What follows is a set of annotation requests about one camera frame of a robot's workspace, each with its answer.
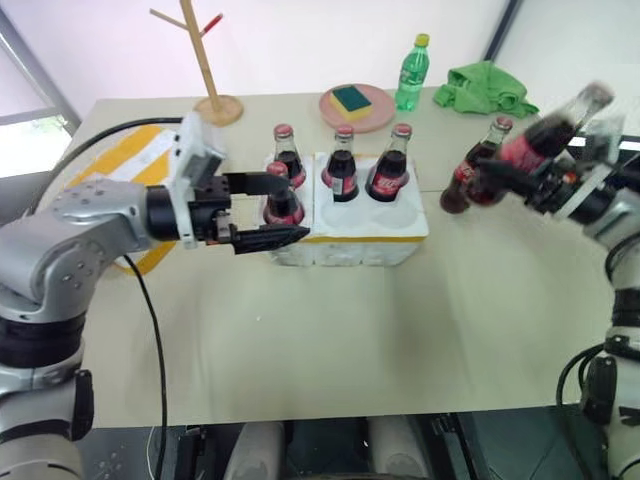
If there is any pink round plate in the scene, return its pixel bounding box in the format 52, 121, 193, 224
318, 83, 396, 134

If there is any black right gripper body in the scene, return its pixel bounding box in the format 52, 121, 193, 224
521, 158, 585, 215

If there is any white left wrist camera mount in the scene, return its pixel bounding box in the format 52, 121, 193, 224
169, 112, 227, 250

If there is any grey rounded robot thigh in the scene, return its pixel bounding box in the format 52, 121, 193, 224
223, 422, 286, 480
368, 416, 432, 480

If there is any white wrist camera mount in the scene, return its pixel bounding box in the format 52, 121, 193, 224
558, 114, 629, 219
169, 112, 227, 250

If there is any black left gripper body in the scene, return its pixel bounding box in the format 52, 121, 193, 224
188, 173, 240, 247

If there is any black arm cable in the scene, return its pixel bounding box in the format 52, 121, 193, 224
27, 117, 184, 480
556, 343, 606, 407

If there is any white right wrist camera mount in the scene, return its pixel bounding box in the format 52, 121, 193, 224
558, 114, 629, 219

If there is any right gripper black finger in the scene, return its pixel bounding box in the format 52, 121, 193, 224
476, 159, 532, 200

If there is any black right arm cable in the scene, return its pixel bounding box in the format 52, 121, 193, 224
556, 343, 606, 407

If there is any green cloth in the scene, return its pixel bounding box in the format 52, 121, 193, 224
432, 60, 541, 120

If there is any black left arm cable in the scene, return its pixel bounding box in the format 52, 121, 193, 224
27, 117, 184, 480

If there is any grey window frame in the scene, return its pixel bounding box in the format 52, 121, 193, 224
0, 8, 82, 137

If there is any white foam crate yellow tape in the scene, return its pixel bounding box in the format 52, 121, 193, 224
263, 151, 430, 270

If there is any green plastic bottle yellow cap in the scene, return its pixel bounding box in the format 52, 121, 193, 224
394, 33, 432, 113

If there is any wooden branch stand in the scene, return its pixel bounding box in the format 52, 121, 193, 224
149, 0, 245, 125

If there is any green and yellow sponge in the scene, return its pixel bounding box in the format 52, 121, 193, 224
330, 85, 373, 121

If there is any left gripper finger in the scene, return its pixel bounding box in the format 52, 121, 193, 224
233, 225, 312, 257
222, 171, 294, 196

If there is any dark wall post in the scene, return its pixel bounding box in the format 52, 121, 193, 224
481, 0, 522, 62

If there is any glass cola bottle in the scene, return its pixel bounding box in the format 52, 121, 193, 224
439, 117, 515, 217
321, 124, 360, 204
494, 81, 616, 175
364, 123, 414, 204
262, 160, 306, 227
272, 123, 308, 190

